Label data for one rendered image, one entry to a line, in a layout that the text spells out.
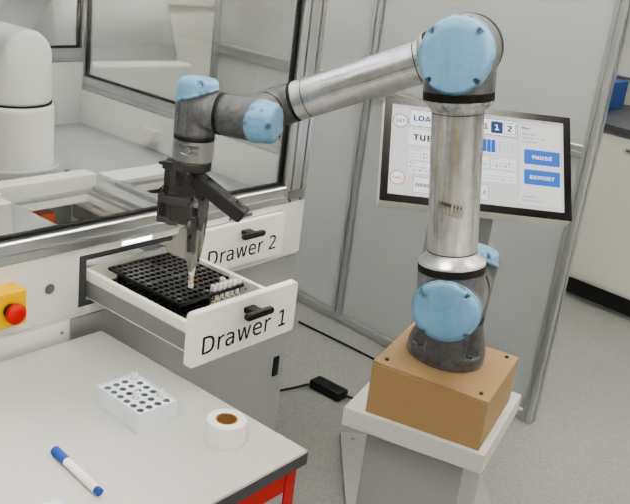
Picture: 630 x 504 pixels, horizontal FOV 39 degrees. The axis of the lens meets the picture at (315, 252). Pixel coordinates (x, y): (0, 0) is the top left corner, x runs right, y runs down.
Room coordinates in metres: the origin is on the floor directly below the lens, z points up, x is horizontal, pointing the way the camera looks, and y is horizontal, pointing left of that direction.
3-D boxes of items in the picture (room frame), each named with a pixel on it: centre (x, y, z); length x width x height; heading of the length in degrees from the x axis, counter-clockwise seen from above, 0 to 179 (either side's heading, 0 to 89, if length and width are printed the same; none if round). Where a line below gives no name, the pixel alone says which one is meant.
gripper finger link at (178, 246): (1.55, 0.25, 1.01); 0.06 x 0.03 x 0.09; 84
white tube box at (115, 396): (1.38, 0.28, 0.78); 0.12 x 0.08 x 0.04; 50
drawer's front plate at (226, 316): (1.57, 0.12, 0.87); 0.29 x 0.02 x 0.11; 142
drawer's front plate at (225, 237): (2.02, 0.18, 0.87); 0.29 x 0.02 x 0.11; 142
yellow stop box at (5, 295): (1.50, 0.56, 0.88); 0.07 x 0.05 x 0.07; 142
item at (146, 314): (1.70, 0.29, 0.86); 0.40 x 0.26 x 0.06; 52
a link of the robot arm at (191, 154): (1.57, 0.24, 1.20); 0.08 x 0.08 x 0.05
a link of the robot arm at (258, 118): (1.56, 0.14, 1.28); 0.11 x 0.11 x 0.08; 74
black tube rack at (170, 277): (1.69, 0.28, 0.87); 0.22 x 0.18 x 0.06; 52
